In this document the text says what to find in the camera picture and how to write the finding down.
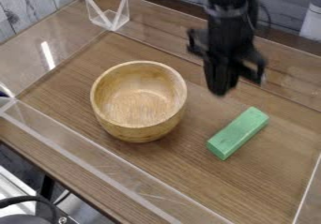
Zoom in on black metal table leg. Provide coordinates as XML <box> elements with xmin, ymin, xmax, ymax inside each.
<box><xmin>39</xmin><ymin>175</ymin><xmax>55</xmax><ymax>201</ymax></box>

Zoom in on green rectangular block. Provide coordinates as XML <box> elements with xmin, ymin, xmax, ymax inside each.
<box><xmin>207</xmin><ymin>107</ymin><xmax>270</xmax><ymax>160</ymax></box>

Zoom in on clear acrylic corner bracket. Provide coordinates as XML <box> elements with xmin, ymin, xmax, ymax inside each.
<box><xmin>86</xmin><ymin>0</ymin><xmax>131</xmax><ymax>32</ymax></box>

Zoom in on clear acrylic tray wall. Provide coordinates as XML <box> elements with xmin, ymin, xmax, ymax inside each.
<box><xmin>0</xmin><ymin>82</ymin><xmax>321</xmax><ymax>224</ymax></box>

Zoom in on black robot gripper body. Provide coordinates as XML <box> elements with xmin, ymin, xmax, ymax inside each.
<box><xmin>186</xmin><ymin>8</ymin><xmax>269</xmax><ymax>86</ymax></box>

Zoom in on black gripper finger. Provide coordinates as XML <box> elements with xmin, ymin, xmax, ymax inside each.
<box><xmin>235</xmin><ymin>54</ymin><xmax>266</xmax><ymax>85</ymax></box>
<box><xmin>203</xmin><ymin>56</ymin><xmax>239</xmax><ymax>97</ymax></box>

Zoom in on white cylindrical container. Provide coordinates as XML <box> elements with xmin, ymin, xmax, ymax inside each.
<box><xmin>300</xmin><ymin>0</ymin><xmax>321</xmax><ymax>42</ymax></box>

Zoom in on light brown wooden bowl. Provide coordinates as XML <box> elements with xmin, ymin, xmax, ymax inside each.
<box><xmin>90</xmin><ymin>60</ymin><xmax>189</xmax><ymax>142</ymax></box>

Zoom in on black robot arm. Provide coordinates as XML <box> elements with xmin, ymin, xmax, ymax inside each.
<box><xmin>187</xmin><ymin>0</ymin><xmax>267</xmax><ymax>97</ymax></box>

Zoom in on black cable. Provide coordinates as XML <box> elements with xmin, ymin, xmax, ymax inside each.
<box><xmin>0</xmin><ymin>195</ymin><xmax>55</xmax><ymax>224</ymax></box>

